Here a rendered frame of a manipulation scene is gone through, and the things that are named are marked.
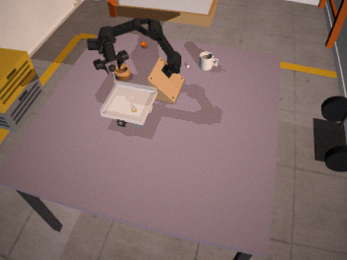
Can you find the white mug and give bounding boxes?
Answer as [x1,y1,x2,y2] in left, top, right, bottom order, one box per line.
[199,51,218,70]

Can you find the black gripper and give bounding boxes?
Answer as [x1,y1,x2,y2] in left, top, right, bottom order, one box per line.
[94,50,129,73]

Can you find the tan tape roll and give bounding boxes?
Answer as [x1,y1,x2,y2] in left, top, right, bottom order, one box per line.
[114,64,130,81]

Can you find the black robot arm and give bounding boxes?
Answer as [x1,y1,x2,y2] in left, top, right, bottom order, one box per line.
[87,18,181,78]

